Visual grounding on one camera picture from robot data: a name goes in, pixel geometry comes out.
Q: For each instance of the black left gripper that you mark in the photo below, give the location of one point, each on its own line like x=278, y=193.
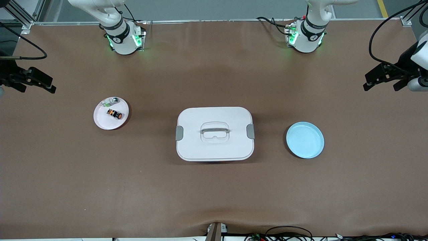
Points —
x=404, y=64

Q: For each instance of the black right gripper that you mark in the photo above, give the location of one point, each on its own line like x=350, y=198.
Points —
x=7, y=71

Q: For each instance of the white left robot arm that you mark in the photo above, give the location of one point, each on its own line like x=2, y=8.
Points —
x=307, y=40

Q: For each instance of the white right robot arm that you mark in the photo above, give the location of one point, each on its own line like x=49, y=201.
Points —
x=123, y=43

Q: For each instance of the white lidded storage box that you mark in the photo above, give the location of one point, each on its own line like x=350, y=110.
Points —
x=214, y=147

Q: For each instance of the pink round plate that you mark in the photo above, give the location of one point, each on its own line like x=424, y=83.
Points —
x=107, y=122

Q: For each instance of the light blue round plate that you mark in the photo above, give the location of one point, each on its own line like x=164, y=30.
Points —
x=305, y=140

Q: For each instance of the brown table mat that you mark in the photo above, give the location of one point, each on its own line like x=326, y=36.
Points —
x=214, y=194

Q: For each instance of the aluminium frame strut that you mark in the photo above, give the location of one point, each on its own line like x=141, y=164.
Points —
x=27, y=25
x=406, y=21

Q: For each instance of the green push-button switch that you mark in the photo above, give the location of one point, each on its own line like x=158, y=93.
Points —
x=112, y=100

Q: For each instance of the silver table edge rail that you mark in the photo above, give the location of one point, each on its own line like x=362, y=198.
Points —
x=217, y=20

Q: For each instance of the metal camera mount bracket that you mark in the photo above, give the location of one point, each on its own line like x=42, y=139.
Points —
x=215, y=232

